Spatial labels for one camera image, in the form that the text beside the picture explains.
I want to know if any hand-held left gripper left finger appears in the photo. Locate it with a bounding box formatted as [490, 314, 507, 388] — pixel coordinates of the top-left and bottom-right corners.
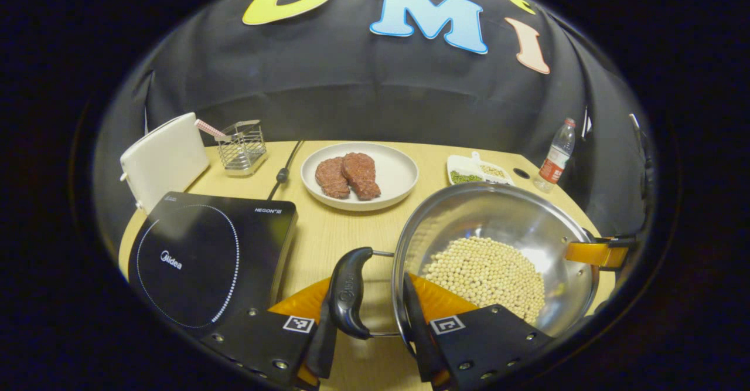
[202, 277, 339, 389]

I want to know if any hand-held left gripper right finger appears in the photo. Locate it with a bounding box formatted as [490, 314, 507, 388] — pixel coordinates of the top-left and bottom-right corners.
[402, 272, 554, 390]

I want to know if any stainless steel pot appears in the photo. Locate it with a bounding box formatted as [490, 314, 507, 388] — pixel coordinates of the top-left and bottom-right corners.
[326, 182, 601, 358]

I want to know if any black induction cooktop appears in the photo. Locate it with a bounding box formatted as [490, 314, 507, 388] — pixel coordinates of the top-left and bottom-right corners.
[128, 191, 298, 340]

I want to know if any pile of soybeans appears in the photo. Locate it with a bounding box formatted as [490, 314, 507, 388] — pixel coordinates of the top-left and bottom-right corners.
[422, 236, 547, 325]

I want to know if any clear plastic water bottle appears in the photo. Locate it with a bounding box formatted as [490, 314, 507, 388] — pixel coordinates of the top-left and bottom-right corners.
[533, 118, 577, 194]

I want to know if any white divided dish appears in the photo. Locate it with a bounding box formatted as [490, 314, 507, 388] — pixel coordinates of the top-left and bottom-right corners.
[446, 151, 516, 188]

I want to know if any white round plate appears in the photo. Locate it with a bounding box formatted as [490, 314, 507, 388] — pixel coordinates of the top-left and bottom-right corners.
[301, 142, 420, 212]

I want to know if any brown meat patty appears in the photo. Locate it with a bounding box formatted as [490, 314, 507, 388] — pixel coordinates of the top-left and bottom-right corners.
[315, 157, 351, 199]
[342, 152, 381, 201]

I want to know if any pink striped stick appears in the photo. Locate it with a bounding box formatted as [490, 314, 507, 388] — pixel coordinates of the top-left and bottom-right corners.
[195, 119, 230, 142]

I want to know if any white toaster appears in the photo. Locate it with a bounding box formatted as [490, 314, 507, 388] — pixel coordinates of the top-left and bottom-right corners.
[120, 112, 210, 215]

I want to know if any black power cable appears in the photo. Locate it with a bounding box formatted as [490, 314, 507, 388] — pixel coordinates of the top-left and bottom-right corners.
[267, 140, 305, 200]

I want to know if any wire mesh holder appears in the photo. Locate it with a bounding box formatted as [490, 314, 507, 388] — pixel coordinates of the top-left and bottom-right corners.
[214, 120, 269, 177]

